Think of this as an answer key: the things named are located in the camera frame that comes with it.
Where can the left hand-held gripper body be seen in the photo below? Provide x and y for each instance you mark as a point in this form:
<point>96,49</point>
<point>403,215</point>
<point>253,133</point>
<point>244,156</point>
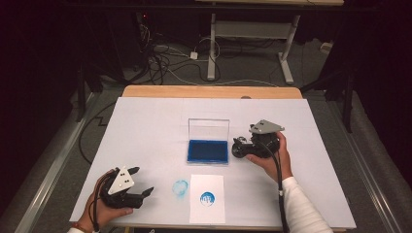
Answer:
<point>121,191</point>

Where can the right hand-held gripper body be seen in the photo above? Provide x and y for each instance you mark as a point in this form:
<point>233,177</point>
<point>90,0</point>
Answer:
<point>267,139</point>

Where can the black stamp with crystal knob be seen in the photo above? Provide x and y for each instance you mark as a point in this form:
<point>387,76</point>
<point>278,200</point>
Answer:
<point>239,149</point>

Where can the blue ink pad clear lid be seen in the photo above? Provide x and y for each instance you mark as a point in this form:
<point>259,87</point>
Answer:
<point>207,150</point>

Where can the white paper sheet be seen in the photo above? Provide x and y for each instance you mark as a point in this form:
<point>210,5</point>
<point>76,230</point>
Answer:
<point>207,210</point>

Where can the person's right hand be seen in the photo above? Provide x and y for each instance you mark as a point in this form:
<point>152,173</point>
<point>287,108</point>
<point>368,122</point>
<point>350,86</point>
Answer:
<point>275,165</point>

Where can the person's left hand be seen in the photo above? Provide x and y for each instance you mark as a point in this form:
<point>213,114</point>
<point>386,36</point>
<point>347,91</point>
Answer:
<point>103,215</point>

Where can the large white board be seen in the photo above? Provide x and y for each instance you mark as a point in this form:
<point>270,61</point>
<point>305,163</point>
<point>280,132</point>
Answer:
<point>145,136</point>

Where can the black metal stand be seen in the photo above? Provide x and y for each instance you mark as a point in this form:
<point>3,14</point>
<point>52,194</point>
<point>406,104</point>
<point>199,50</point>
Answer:
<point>81,97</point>
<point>346,103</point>

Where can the white power adapter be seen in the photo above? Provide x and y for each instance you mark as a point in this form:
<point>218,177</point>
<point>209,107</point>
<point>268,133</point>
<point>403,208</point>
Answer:
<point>194,55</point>

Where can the metal floor rail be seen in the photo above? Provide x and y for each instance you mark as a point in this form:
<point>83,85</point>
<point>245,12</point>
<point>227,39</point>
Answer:
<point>366,174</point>
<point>48,181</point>

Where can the white metal table frame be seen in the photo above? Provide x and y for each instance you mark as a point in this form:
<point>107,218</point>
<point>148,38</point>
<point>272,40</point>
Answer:
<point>252,29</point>

